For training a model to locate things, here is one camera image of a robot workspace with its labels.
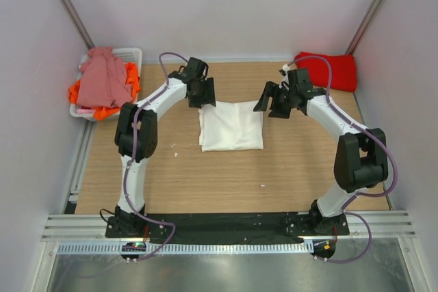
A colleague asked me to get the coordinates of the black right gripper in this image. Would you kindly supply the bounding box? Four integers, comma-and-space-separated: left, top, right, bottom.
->
253, 81, 296, 119

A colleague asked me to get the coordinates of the white printed t-shirt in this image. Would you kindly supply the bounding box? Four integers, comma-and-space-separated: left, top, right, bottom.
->
198, 101, 263, 152

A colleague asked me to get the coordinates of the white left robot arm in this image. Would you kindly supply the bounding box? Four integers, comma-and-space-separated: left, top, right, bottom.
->
105, 57, 216, 237

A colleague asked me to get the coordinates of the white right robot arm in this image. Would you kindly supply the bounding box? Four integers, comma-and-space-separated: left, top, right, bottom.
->
253, 66, 388, 235

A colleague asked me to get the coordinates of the orange t-shirt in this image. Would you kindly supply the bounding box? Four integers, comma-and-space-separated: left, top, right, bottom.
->
68, 62, 141, 122

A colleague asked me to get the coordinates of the folded red t-shirt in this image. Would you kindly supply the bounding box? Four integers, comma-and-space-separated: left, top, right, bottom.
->
294, 52, 357, 92

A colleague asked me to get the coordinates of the pink t-shirt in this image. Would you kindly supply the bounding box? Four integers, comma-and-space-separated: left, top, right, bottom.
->
77, 47, 133, 108

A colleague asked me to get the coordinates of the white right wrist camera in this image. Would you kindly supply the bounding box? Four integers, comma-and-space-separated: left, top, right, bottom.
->
279, 64, 290, 90

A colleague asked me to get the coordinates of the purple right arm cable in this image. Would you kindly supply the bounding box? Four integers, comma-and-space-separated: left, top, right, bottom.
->
282, 57, 400, 265

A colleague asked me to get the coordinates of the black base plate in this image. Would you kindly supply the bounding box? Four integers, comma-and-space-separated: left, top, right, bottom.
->
105, 212, 350, 245

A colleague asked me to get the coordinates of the white slotted cable duct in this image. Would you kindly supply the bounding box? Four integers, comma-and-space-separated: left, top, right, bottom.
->
57, 240, 313, 256

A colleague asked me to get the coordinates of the aluminium frame rail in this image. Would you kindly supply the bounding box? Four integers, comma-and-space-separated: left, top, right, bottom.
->
41, 211, 416, 241

